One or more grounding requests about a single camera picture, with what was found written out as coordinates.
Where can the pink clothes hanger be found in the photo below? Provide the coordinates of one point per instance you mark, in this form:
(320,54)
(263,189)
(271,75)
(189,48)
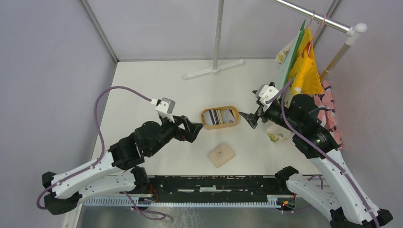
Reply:
(316,33)

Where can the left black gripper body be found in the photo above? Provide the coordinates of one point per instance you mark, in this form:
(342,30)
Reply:
(170,130)

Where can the metal hanging rod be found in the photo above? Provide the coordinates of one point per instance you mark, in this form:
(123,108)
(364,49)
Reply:
(348,30)

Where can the white printed garment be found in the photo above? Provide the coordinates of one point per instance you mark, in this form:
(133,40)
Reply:
(278,133)

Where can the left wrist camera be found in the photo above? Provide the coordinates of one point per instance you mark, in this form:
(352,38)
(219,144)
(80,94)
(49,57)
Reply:
(164,107)

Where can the yellow garment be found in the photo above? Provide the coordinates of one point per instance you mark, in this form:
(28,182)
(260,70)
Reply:
(306,79)

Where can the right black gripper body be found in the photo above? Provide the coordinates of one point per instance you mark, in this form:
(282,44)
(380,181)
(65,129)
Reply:
(274,112)

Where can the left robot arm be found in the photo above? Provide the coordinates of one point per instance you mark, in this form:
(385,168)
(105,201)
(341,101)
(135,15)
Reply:
(116,169)

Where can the wooden card tray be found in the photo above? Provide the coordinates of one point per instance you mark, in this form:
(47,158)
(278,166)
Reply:
(221,155)

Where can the white clothes rack stand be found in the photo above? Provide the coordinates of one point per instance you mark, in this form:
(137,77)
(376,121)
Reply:
(215,68)

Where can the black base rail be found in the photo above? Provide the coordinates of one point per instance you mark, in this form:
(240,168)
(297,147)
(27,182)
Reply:
(214,189)

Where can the wooden rack pole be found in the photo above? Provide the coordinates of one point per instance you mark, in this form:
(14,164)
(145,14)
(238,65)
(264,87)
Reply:
(334,61)

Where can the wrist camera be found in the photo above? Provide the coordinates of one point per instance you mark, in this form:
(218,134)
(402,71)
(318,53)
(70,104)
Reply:
(164,107)
(266,94)

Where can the green clothes hanger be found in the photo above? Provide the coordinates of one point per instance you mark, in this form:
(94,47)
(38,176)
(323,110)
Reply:
(289,60)

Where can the pink patterned garment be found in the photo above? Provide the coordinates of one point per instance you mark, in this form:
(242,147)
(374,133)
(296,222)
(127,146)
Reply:
(326,115)

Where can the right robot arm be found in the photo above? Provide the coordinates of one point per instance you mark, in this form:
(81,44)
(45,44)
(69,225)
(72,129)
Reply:
(349,207)

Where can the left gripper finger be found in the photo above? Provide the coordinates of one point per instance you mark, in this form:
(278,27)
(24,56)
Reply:
(187,122)
(190,132)

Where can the tan oval card holder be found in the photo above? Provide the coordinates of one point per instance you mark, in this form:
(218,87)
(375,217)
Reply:
(236,113)

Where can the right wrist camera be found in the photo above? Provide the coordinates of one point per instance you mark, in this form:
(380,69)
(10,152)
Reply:
(266,94)

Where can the cards in holder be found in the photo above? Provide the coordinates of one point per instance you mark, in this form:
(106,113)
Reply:
(213,117)

